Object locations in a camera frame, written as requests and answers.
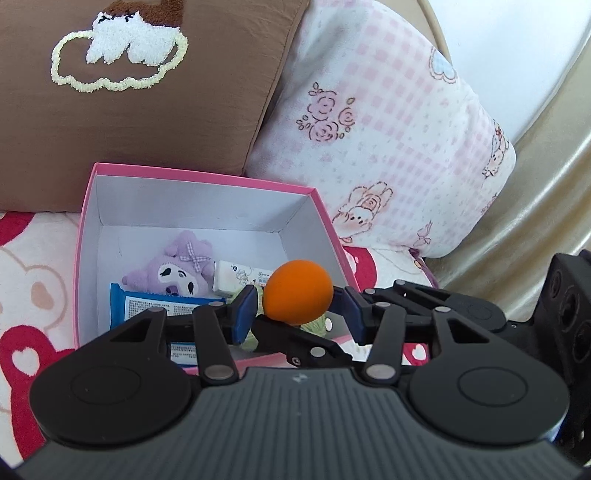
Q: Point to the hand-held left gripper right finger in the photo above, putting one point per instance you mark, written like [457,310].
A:
[356,318]

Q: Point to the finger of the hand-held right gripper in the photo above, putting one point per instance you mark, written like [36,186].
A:
[314,350]
[415,293]

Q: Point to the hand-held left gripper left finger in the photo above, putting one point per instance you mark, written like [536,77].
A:
[244,318]

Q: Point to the green yarn ball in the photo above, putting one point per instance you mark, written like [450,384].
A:
[318,325]

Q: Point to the white tissue pack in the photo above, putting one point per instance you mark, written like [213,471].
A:
[235,277]

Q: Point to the orange makeup sponge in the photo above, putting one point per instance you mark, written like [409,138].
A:
[298,290]

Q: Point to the purple plush toy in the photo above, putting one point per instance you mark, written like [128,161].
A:
[175,272]

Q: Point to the blue wet wipes packet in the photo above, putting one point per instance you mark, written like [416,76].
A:
[152,307]

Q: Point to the pink cardboard box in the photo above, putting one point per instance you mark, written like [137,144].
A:
[184,207]

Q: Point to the pink checked pillow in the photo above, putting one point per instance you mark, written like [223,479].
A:
[392,138]

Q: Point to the brown embroidered pillow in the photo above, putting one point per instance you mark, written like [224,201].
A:
[138,129]

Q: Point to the red bear printed blanket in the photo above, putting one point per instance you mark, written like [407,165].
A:
[27,295]

